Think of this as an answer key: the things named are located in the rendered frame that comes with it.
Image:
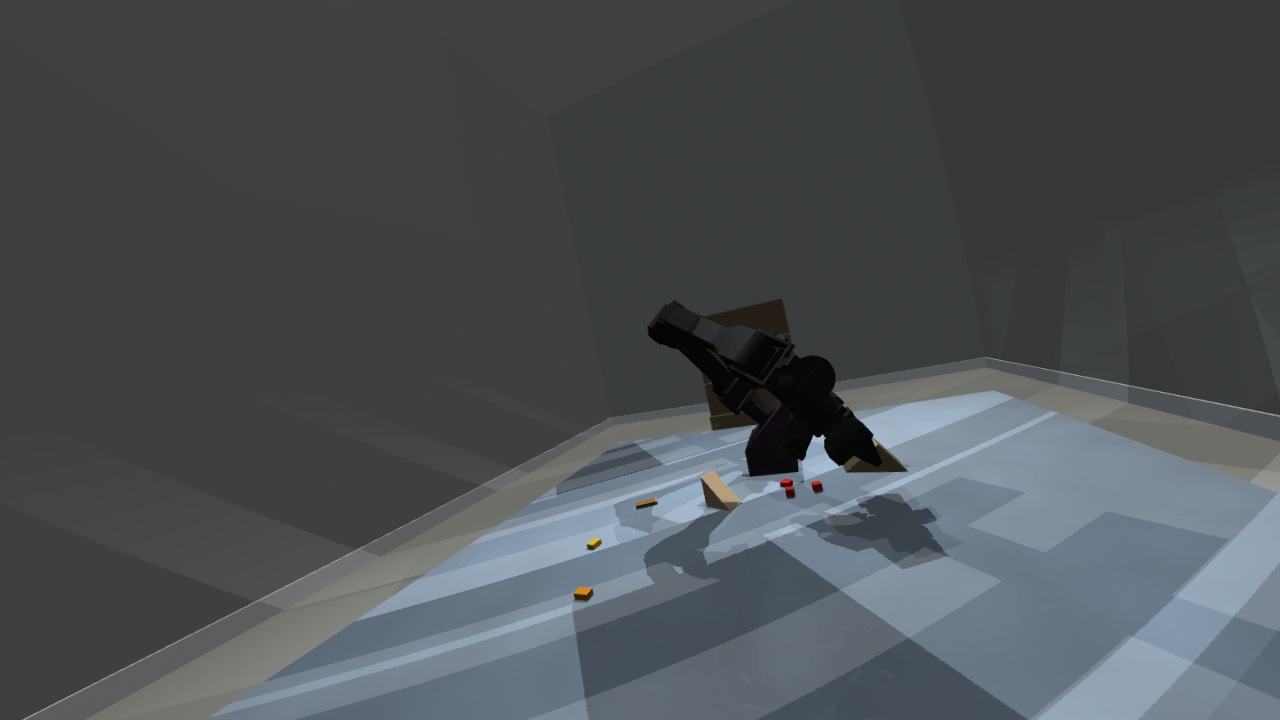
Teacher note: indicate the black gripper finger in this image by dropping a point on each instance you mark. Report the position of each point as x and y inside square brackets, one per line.
[848, 414]
[869, 454]

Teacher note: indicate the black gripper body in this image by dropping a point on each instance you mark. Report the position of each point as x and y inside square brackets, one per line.
[844, 439]

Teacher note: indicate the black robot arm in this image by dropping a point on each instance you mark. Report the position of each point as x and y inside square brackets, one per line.
[746, 352]

